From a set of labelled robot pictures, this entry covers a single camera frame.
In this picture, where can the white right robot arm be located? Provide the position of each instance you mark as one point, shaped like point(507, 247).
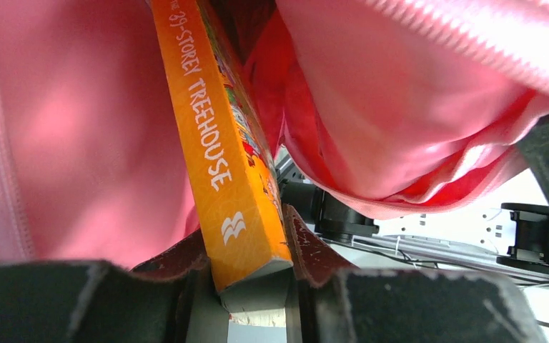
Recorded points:
point(512, 238)

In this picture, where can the pink student backpack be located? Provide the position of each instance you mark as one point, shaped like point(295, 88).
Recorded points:
point(393, 106)

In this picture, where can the orange book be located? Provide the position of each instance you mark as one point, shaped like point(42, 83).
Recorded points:
point(230, 167)

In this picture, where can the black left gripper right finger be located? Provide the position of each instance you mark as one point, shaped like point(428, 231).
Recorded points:
point(332, 300)

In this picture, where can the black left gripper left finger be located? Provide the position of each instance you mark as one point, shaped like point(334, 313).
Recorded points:
point(97, 301)

